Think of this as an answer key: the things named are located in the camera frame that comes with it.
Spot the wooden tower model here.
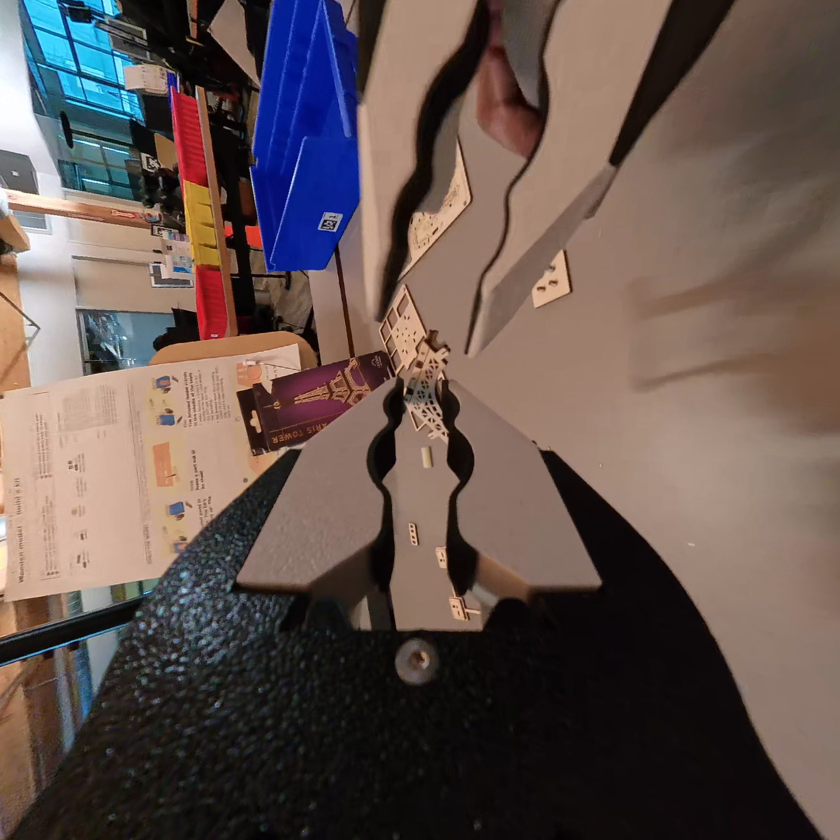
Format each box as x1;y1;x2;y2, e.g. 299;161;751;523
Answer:
399;333;454;444

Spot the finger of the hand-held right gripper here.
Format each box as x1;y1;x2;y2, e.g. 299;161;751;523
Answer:
357;0;492;324
465;0;660;358

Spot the black metal bar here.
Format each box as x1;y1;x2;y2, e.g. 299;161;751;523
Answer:
0;594;147;665

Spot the grey desk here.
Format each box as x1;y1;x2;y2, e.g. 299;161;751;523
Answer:
307;0;840;840

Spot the large wooden parts sheet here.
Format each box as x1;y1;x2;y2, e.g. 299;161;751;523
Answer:
406;156;475;275

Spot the red and yellow bin rack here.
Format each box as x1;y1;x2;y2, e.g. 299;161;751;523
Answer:
168;85;238;341

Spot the blue plastic storage bin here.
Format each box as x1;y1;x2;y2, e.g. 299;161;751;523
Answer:
249;0;362;273

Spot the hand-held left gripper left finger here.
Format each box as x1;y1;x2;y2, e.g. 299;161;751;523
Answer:
235;377;404;601

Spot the small four-hole wooden square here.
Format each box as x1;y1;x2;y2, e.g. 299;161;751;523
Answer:
530;249;573;309

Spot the double-square wooden piece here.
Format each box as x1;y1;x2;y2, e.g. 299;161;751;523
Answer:
434;546;484;622

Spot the wooden sheet frame with cutouts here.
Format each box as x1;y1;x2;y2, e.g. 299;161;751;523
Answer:
378;283;429;376

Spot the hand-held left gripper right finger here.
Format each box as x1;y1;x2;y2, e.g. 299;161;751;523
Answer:
438;377;603;605

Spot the person's right hand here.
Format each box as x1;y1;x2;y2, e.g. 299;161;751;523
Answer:
474;59;547;160

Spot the purple tower kit package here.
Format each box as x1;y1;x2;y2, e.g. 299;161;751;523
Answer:
235;353;399;458

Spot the paper instruction sheet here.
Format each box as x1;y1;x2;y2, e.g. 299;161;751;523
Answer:
0;343;304;602

